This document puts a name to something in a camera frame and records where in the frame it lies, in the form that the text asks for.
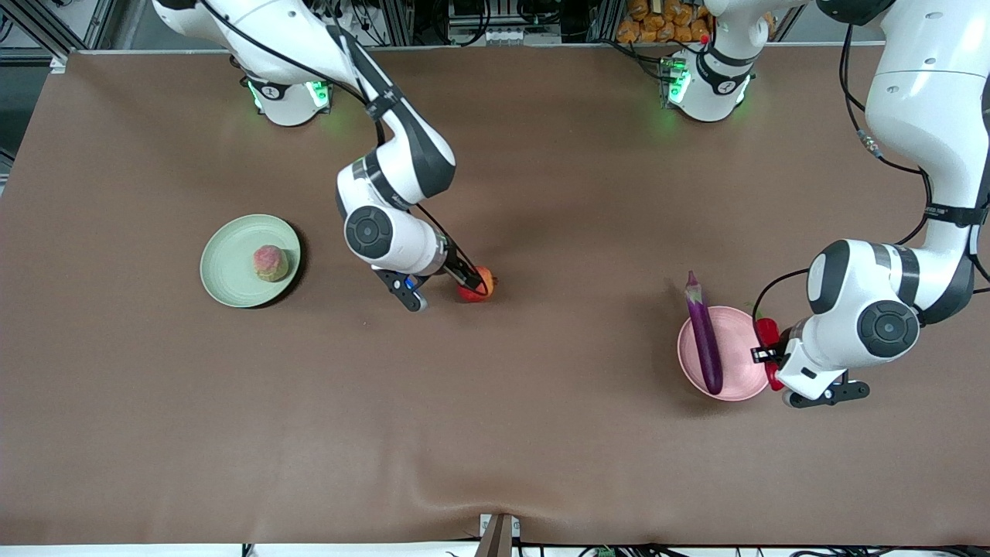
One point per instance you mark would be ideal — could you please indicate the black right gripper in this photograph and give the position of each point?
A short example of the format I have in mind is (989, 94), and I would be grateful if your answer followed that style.
(457, 267)

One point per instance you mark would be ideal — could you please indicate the red chili pepper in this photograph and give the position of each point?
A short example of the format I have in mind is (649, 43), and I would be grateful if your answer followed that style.
(766, 333)

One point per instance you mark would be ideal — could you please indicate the red apple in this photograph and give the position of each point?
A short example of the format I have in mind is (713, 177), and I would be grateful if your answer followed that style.
(490, 283)

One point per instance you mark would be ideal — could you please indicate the purple eggplant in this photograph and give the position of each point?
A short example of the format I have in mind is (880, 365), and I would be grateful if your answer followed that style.
(704, 340)

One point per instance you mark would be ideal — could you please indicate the green pink peach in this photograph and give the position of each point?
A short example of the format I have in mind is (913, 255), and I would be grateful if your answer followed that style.
(271, 263)

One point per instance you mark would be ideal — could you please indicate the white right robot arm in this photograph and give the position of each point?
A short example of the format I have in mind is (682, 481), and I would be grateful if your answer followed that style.
(414, 247)

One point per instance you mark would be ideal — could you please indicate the pink round plate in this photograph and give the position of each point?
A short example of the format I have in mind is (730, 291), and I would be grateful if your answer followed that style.
(739, 356)

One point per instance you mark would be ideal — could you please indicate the brown table cloth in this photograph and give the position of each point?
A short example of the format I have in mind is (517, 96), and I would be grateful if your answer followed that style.
(495, 433)

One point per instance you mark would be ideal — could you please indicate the light green round plate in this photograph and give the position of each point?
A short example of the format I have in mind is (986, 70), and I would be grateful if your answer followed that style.
(228, 263)

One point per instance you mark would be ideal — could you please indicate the aluminium frame post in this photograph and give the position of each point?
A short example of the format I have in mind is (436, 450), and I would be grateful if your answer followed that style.
(398, 23)

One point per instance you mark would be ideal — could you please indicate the grey metal bracket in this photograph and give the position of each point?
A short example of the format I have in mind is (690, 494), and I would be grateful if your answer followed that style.
(497, 538)

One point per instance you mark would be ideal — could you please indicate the aluminium frame beam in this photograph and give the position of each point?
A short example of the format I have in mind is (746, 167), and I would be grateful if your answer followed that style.
(42, 29)

